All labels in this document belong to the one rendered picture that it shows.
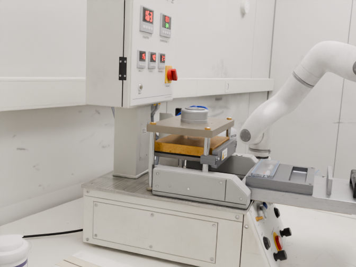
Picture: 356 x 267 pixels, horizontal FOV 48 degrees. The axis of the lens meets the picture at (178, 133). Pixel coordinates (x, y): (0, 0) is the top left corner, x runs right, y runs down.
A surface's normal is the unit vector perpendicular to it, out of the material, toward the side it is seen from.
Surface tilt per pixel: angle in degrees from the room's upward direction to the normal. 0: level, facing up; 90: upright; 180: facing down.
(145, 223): 90
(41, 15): 90
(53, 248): 0
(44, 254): 0
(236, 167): 90
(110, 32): 90
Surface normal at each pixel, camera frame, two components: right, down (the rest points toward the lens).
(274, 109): -0.08, -0.46
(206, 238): -0.33, 0.14
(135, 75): 0.94, 0.10
